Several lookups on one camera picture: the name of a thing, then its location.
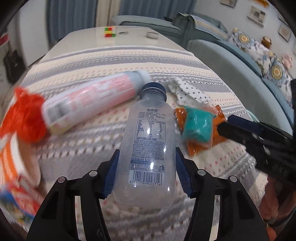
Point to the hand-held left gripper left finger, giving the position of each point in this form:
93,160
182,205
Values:
109,178

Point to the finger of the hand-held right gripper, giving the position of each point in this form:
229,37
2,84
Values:
242,124
235,134

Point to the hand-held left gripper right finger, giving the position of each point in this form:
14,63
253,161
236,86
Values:
183,178

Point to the orange and teal snack packet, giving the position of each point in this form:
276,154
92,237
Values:
198,125

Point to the clear plastic bottle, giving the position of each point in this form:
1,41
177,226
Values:
145,139

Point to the pink and white cylindrical can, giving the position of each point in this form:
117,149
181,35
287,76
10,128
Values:
92,99

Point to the colourful printed snack packet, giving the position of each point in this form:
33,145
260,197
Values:
18,201

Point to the orange and white striped packet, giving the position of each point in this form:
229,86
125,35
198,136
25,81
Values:
13,157

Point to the orange wrapper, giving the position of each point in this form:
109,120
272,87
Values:
23,118

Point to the pink fleece clothing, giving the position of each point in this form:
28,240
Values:
277,204

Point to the blue fabric sofa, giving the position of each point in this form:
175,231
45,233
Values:
219,55

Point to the pink plush toy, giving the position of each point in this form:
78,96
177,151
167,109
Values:
288,60

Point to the brown plush toy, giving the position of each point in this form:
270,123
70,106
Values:
266,42

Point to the striped woven tablecloth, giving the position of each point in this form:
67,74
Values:
161,60

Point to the patterned sofa cover towel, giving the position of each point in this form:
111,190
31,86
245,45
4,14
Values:
203,26

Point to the newspaper print canvas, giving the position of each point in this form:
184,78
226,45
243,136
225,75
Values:
256,15

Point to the round grey ashtray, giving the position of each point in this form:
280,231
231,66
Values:
152,35

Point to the metal keys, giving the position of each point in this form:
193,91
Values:
124,33

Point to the colourful puzzle cube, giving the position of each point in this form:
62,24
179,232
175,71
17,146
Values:
109,32

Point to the blue curtain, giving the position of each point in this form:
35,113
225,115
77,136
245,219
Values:
150,8
69,16

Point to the cream curtain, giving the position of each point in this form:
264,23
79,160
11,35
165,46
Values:
107,11

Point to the crown picture frame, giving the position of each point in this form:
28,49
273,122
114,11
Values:
285,32

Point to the tall black picture frame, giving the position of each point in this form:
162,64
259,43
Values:
229,1

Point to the orange wall shelf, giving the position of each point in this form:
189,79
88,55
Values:
261,2

